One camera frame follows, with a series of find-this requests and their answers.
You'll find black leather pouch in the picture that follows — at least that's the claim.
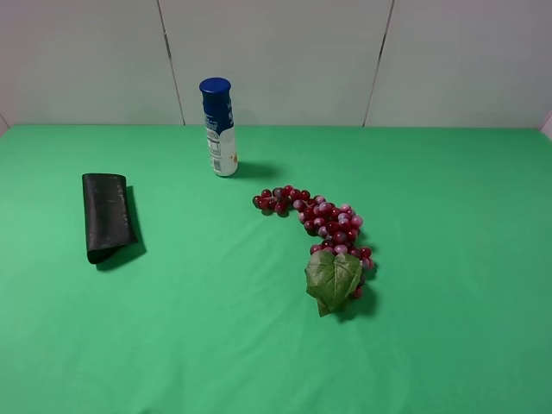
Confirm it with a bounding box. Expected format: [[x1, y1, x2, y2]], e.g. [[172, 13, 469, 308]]
[[82, 173, 138, 265]]

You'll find blue and white bottle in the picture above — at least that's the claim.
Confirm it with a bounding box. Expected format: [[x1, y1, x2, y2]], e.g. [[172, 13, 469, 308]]
[[199, 78, 238, 177]]

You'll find red artificial grape bunch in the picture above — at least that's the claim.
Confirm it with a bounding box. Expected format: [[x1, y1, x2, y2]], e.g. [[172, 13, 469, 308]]
[[252, 185, 375, 317]]

